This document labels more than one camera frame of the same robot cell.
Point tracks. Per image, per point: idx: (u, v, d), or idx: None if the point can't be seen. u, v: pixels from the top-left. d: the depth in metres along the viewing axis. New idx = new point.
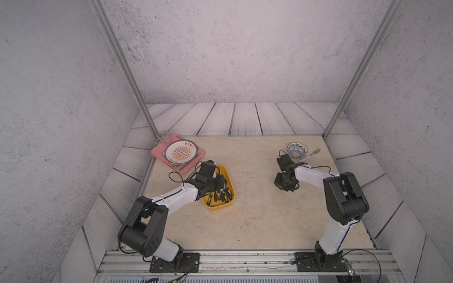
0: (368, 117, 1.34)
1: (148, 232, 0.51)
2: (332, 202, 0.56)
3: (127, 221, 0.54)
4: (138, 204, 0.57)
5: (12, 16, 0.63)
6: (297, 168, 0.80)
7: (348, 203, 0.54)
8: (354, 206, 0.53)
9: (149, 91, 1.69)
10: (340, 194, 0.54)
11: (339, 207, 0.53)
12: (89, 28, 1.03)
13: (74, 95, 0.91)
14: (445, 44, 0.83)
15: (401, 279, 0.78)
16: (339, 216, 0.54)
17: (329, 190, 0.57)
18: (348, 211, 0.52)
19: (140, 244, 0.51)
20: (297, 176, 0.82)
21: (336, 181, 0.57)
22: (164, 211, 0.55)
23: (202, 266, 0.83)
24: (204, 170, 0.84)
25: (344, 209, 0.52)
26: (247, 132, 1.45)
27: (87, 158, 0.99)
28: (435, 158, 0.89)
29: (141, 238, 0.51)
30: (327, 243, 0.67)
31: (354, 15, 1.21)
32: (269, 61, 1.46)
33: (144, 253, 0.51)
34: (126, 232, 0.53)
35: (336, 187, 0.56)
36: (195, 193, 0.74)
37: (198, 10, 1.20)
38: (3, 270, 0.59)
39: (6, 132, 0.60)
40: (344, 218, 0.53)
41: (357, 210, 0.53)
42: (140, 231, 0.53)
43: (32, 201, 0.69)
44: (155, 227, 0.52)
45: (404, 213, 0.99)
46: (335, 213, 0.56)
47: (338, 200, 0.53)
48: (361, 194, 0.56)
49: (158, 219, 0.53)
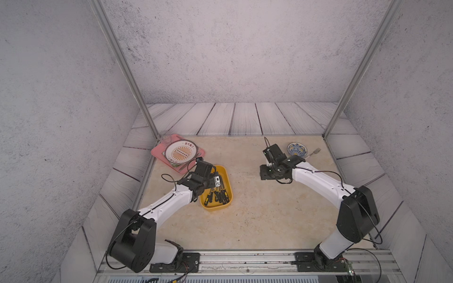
0: (368, 117, 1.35)
1: (137, 247, 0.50)
2: (347, 221, 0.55)
3: (115, 237, 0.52)
4: (125, 218, 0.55)
5: (11, 16, 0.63)
6: (296, 170, 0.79)
7: (364, 222, 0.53)
8: (371, 221, 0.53)
9: (149, 91, 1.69)
10: (358, 214, 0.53)
11: (357, 228, 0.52)
12: (89, 28, 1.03)
13: (74, 95, 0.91)
14: (445, 44, 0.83)
15: (401, 279, 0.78)
16: (351, 234, 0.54)
17: (345, 209, 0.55)
18: (363, 231, 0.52)
19: (130, 257, 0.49)
20: (295, 175, 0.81)
21: (355, 202, 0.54)
22: (153, 226, 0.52)
23: (202, 266, 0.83)
24: (200, 168, 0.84)
25: (361, 229, 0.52)
26: (247, 132, 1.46)
27: (87, 158, 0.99)
28: (435, 159, 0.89)
29: (130, 253, 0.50)
30: (330, 246, 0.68)
31: (354, 15, 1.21)
32: (269, 61, 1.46)
33: (134, 267, 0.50)
34: (115, 246, 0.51)
35: (356, 209, 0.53)
36: (190, 194, 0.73)
37: (198, 10, 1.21)
38: (3, 270, 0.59)
39: (5, 132, 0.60)
40: (358, 236, 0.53)
41: (369, 227, 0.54)
42: (127, 247, 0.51)
43: (32, 201, 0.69)
44: (144, 242, 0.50)
45: (404, 213, 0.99)
46: (349, 231, 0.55)
47: (357, 220, 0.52)
48: (375, 211, 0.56)
49: (147, 233, 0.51)
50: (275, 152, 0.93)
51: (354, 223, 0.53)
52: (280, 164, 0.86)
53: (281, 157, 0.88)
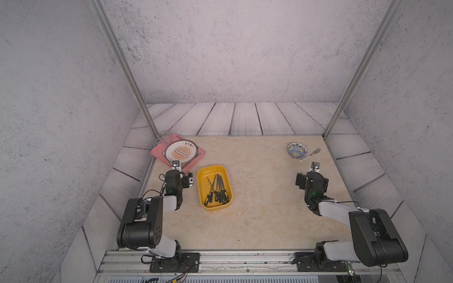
0: (368, 117, 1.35)
1: (151, 220, 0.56)
2: (360, 239, 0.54)
3: (125, 221, 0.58)
4: (131, 204, 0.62)
5: (11, 16, 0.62)
6: (322, 204, 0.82)
7: (378, 245, 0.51)
8: (386, 246, 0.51)
9: (149, 91, 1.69)
10: (368, 232, 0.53)
11: (366, 244, 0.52)
12: (89, 28, 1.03)
13: (74, 95, 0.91)
14: (445, 44, 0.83)
15: (401, 279, 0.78)
16: (368, 258, 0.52)
17: (357, 227, 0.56)
18: (380, 256, 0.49)
19: (144, 233, 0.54)
20: (320, 211, 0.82)
21: (365, 220, 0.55)
22: (160, 199, 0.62)
23: (202, 266, 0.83)
24: (171, 183, 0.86)
25: (374, 250, 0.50)
26: (247, 132, 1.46)
27: (87, 158, 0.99)
28: (435, 159, 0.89)
29: (144, 229, 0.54)
30: (336, 248, 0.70)
31: (354, 15, 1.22)
32: (269, 61, 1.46)
33: (150, 240, 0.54)
34: (126, 228, 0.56)
35: (365, 227, 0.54)
36: (174, 200, 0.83)
37: (198, 10, 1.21)
38: (3, 270, 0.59)
39: (6, 132, 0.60)
40: (374, 260, 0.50)
41: (389, 253, 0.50)
42: (138, 226, 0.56)
43: (32, 201, 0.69)
44: (155, 215, 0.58)
45: (404, 213, 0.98)
46: (364, 253, 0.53)
47: (367, 239, 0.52)
48: (396, 236, 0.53)
49: (158, 202, 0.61)
50: (317, 185, 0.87)
51: (365, 242, 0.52)
52: (312, 200, 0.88)
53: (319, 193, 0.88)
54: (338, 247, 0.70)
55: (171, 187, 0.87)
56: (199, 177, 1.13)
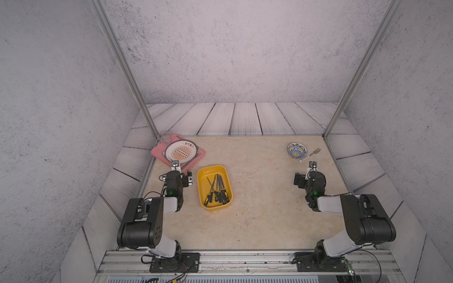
0: (368, 117, 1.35)
1: (151, 220, 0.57)
2: (351, 219, 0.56)
3: (125, 220, 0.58)
4: (134, 203, 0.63)
5: (11, 16, 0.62)
6: (320, 199, 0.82)
7: (368, 223, 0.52)
8: (373, 221, 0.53)
9: (149, 91, 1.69)
10: (357, 210, 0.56)
11: (356, 220, 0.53)
12: (89, 28, 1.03)
13: (74, 95, 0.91)
14: (445, 44, 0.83)
15: (401, 279, 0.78)
16: (357, 234, 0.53)
17: (348, 209, 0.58)
18: (368, 229, 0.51)
19: (144, 233, 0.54)
20: (319, 206, 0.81)
21: (355, 202, 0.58)
22: (161, 200, 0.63)
23: (202, 266, 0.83)
24: (171, 184, 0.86)
25: (362, 223, 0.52)
26: (247, 132, 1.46)
27: (87, 158, 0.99)
28: (435, 159, 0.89)
29: (144, 229, 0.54)
30: (334, 242, 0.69)
31: (354, 15, 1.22)
32: (269, 61, 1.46)
33: (151, 241, 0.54)
34: (126, 227, 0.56)
35: (354, 206, 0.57)
36: (175, 203, 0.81)
37: (198, 10, 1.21)
38: (3, 270, 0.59)
39: (6, 132, 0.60)
40: (363, 237, 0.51)
41: (378, 230, 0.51)
42: (138, 226, 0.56)
43: (32, 201, 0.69)
44: (156, 215, 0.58)
45: (404, 213, 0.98)
46: (354, 232, 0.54)
47: (355, 216, 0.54)
48: (384, 216, 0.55)
49: (159, 202, 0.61)
50: (318, 184, 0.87)
51: (354, 218, 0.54)
52: (314, 198, 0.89)
53: (319, 190, 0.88)
54: (335, 240, 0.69)
55: (171, 188, 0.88)
56: (199, 177, 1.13)
